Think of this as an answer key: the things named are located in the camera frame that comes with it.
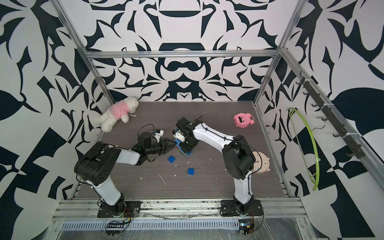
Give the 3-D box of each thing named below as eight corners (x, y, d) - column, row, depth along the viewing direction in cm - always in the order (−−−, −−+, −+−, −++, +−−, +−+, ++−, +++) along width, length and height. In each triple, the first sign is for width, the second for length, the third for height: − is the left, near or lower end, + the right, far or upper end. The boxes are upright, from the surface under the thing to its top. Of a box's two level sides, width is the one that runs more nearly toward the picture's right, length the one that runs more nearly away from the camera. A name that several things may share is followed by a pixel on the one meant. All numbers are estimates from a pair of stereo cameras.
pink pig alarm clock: (235, 128, 108) (237, 124, 105) (233, 116, 115) (234, 112, 111) (253, 128, 108) (256, 124, 105) (250, 116, 115) (252, 112, 111)
